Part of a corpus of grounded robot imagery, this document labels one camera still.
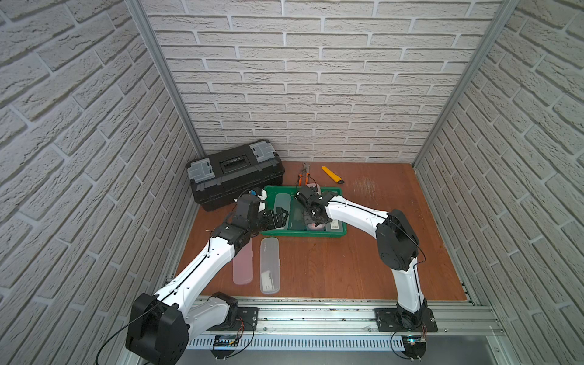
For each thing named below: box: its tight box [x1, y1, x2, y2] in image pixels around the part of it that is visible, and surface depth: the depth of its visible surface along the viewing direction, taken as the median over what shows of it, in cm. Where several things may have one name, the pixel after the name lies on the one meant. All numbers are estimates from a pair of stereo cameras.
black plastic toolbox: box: [186, 139, 286, 212], surface depth 97 cm
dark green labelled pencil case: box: [287, 195, 308, 231], surface depth 96 cm
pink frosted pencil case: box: [232, 237, 254, 286], surface depth 85 cm
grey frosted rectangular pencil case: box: [325, 219, 344, 232], surface depth 92 cm
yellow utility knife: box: [320, 165, 345, 185], surface depth 116 cm
